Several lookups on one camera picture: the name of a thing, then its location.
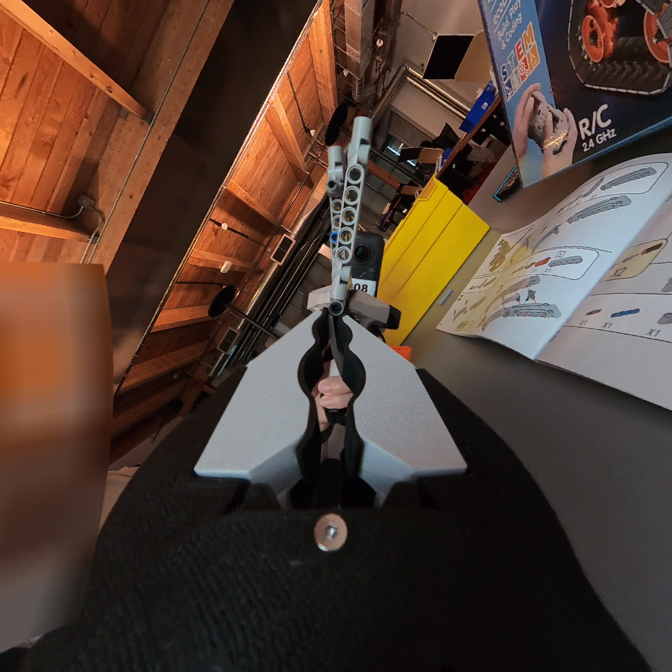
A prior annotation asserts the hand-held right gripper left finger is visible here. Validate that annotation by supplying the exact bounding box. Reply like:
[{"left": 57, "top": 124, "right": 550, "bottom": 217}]
[{"left": 194, "top": 311, "right": 322, "bottom": 506}]

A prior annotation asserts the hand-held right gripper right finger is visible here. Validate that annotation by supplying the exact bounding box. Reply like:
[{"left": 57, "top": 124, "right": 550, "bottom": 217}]
[{"left": 344, "top": 317, "right": 469, "bottom": 498}]

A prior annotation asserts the grey toy beam arm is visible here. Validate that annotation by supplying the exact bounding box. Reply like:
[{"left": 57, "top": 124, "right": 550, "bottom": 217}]
[{"left": 317, "top": 117, "right": 375, "bottom": 381}]

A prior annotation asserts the grey toy frame assembly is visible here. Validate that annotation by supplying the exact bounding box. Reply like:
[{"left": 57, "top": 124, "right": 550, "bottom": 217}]
[{"left": 325, "top": 146, "right": 348, "bottom": 196}]

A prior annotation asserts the grey desk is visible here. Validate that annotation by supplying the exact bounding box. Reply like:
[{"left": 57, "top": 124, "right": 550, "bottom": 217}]
[{"left": 399, "top": 105, "right": 672, "bottom": 672}]

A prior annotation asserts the person's left hand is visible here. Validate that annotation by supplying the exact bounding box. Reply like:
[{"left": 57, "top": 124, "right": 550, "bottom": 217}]
[{"left": 314, "top": 375, "right": 354, "bottom": 418}]

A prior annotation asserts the yellow plastic bin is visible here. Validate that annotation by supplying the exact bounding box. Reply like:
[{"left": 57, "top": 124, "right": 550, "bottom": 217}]
[{"left": 377, "top": 176, "right": 490, "bottom": 344}]

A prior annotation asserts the small flat blue box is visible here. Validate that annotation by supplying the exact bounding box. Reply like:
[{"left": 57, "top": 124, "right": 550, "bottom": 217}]
[{"left": 492, "top": 165, "right": 525, "bottom": 202}]

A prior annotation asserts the blue plastic tray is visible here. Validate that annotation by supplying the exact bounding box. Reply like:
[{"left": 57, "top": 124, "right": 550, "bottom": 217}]
[{"left": 464, "top": 84, "right": 499, "bottom": 124}]

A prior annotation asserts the white instruction booklet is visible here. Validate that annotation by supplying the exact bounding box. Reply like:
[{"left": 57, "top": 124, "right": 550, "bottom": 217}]
[{"left": 436, "top": 153, "right": 672, "bottom": 410}]

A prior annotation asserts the beige board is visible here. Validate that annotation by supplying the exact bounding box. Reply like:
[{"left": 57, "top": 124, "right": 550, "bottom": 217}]
[{"left": 454, "top": 29, "right": 497, "bottom": 82}]

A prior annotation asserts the large blue toy box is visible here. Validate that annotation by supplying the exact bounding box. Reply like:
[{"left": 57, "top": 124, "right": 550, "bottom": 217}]
[{"left": 477, "top": 0, "right": 672, "bottom": 189}]

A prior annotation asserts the black wall panel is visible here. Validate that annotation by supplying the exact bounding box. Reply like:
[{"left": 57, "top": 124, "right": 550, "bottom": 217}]
[{"left": 422, "top": 34, "right": 476, "bottom": 81}]

